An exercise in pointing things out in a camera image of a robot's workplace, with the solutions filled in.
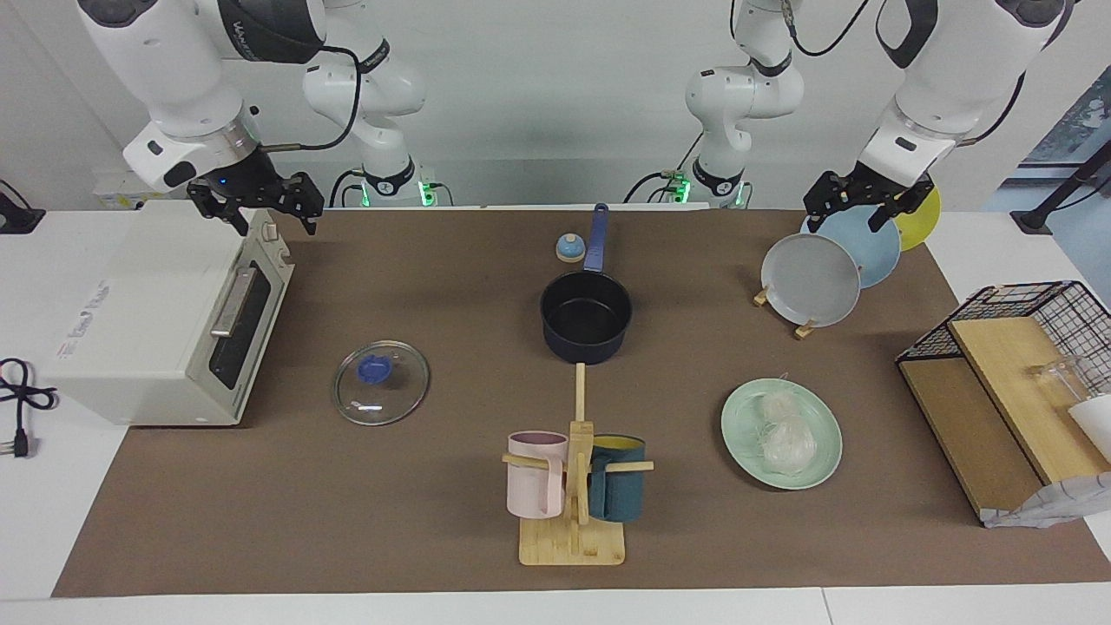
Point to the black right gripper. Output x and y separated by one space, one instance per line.
243 180

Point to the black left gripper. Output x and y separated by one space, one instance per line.
878 184

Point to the glass lid with blue knob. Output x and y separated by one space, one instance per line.
375 369

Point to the white vermicelli bundle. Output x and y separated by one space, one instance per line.
785 438

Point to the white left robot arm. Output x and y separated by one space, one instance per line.
955 69

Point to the light blue plate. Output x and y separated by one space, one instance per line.
877 253

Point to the yellow plate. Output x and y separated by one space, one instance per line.
925 221

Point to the grey plate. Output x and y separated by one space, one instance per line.
809 279

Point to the wooden plate rack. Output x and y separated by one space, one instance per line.
805 330

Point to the mint green plate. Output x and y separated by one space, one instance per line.
738 425

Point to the white toaster oven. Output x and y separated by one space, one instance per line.
130 304

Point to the black stand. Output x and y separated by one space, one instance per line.
1033 221

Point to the window pane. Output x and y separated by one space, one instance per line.
1081 121

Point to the light wooden board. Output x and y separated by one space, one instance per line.
1007 391

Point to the black clamp base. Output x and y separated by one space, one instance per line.
17 221

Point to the dark wooden board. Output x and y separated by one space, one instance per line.
963 434

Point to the clear glass cup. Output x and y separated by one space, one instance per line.
1063 382

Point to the small blue call bell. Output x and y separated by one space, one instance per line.
570 250

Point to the dark blue saucepan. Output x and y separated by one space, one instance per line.
586 347

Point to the white cup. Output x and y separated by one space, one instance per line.
1095 421

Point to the brown table mat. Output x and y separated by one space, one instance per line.
391 521

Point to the grey patterned cloth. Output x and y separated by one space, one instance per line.
1059 503

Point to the dark teal mug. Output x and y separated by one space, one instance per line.
618 490

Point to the pink mug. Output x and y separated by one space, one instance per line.
534 486

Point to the wooden mug tree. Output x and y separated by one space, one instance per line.
573 547

